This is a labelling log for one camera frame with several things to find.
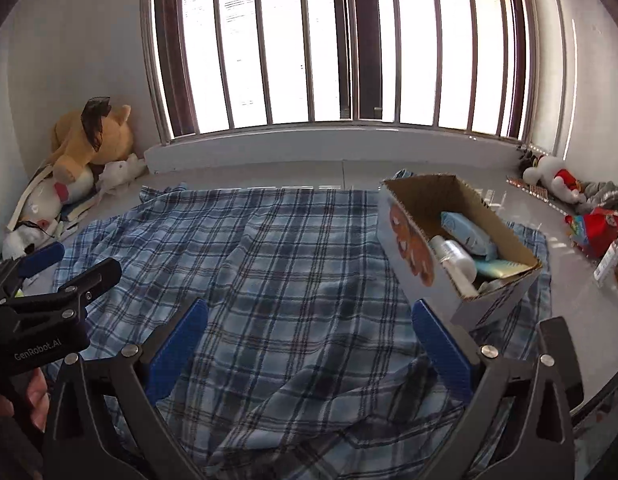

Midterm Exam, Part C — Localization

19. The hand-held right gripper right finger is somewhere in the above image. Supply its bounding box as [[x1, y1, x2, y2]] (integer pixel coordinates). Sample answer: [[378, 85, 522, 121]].
[[411, 299, 584, 480]]

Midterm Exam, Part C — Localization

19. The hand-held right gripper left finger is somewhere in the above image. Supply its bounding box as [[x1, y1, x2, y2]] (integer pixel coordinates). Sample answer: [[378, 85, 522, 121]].
[[42, 297, 210, 480]]

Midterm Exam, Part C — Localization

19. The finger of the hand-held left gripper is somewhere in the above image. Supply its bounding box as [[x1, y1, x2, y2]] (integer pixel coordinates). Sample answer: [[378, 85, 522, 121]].
[[0, 241, 66, 306], [3, 257, 124, 322]]

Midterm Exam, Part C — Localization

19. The light blue bottle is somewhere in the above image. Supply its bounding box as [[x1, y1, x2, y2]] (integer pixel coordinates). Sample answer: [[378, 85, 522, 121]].
[[471, 257, 532, 281]]

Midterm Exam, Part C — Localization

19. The light blue wipes packet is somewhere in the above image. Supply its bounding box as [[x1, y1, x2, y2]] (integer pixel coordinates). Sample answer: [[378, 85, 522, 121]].
[[440, 211, 497, 261]]

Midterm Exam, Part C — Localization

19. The cardboard box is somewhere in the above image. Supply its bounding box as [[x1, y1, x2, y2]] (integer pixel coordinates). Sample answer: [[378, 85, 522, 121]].
[[378, 174, 544, 331]]

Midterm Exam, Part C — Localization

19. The person's left hand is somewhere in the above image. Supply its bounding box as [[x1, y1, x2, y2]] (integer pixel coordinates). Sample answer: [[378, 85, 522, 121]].
[[0, 371, 51, 433]]

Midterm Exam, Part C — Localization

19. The black and white plush toy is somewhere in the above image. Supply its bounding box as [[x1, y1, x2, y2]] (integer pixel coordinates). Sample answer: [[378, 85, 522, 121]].
[[2, 220, 50, 261]]

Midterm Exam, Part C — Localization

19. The small white plush toy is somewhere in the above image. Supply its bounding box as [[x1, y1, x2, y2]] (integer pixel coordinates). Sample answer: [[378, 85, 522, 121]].
[[96, 154, 147, 193]]

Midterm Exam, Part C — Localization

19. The brown lion plush toy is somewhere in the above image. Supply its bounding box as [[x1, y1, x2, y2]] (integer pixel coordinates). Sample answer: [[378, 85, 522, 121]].
[[44, 97, 136, 183]]

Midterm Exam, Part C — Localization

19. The blue plaid blanket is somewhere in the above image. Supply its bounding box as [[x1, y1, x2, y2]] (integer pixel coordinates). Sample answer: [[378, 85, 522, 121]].
[[44, 180, 554, 480]]

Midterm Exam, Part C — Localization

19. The white spray bottle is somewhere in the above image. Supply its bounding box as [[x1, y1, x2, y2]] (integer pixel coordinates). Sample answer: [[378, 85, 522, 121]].
[[593, 225, 618, 288]]

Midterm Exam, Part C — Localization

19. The red snack bag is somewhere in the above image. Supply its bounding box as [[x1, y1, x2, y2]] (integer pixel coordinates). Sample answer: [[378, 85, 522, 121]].
[[564, 206, 618, 261]]

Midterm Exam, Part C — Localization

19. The white plush toy red scarf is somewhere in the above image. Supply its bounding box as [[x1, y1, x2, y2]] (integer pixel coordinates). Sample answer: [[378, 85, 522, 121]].
[[523, 155, 587, 203]]

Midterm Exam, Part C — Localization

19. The grey plush toy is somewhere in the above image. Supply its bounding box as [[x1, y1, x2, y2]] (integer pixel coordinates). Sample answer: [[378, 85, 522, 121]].
[[576, 180, 618, 213]]

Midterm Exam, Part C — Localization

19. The window with metal bars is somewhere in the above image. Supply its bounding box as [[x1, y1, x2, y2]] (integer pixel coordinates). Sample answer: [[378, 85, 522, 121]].
[[116, 0, 550, 146]]

